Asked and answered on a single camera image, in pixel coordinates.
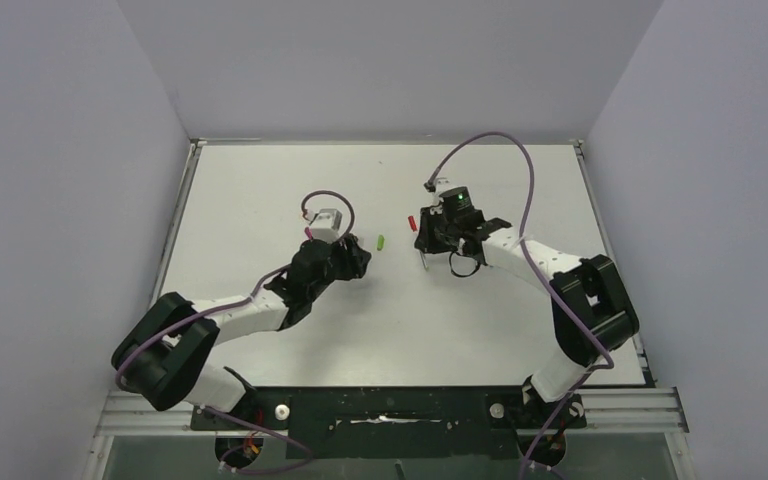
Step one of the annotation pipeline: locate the purple lower base cable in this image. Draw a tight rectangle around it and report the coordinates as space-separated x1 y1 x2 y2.
191 407 316 477

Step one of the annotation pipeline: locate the aluminium rail frame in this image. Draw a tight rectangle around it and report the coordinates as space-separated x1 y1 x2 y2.
95 387 689 437

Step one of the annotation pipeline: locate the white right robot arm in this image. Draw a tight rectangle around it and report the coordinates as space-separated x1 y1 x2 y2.
414 183 640 403

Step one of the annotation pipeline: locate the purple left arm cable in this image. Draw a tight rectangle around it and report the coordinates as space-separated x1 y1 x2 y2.
114 190 357 392

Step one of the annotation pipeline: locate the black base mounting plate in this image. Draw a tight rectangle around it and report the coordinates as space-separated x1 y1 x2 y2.
190 386 587 471

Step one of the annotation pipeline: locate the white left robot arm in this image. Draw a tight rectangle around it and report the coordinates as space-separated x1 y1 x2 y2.
111 234 372 412

